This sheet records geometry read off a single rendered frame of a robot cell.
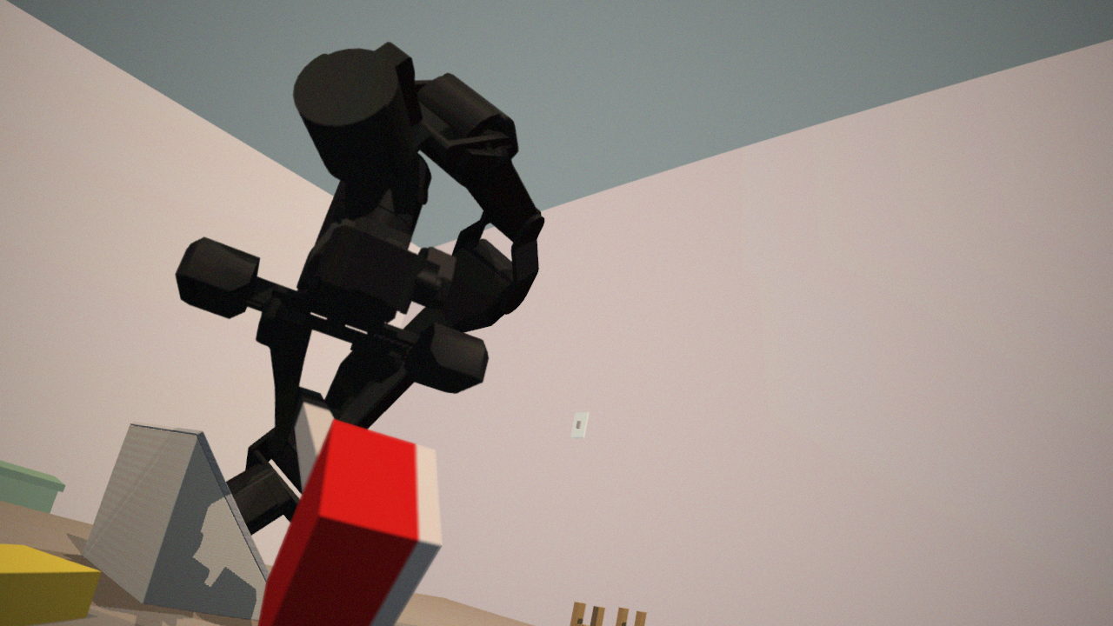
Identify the yellow rectangular block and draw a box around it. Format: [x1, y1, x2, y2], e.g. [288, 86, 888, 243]
[0, 544, 102, 626]

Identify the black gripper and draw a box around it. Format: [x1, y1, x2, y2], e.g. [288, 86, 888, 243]
[176, 200, 489, 456]

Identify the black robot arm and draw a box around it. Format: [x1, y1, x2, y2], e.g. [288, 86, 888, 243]
[226, 42, 544, 535]

